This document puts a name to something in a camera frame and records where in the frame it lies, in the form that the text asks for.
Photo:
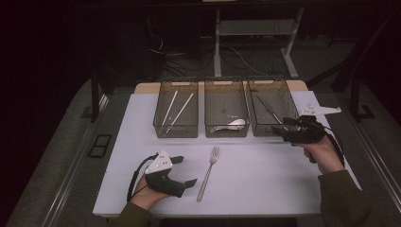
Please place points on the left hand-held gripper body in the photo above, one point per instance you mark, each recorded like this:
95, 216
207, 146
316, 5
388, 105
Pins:
164, 184

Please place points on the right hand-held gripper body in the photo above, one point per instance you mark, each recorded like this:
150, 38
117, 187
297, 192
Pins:
307, 130

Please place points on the smoky transparent plastic bin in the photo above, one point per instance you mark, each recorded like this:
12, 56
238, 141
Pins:
225, 104
189, 129
283, 101

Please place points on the steel table knife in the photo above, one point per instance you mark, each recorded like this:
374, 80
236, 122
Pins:
268, 108

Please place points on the white ceramic spoon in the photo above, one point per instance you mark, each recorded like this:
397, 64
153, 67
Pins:
237, 122

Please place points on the white chopstick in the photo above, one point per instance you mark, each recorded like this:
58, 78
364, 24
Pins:
170, 107
181, 112

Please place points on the person's left hand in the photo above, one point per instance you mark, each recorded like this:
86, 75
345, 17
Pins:
145, 197

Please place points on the person's right hand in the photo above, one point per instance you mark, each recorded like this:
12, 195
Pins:
324, 156

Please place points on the steel fork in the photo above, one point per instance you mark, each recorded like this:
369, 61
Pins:
213, 157

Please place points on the white table cover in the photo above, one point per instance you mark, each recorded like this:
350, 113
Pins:
258, 183

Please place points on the white metal desk frame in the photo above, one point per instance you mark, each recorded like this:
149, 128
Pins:
217, 47

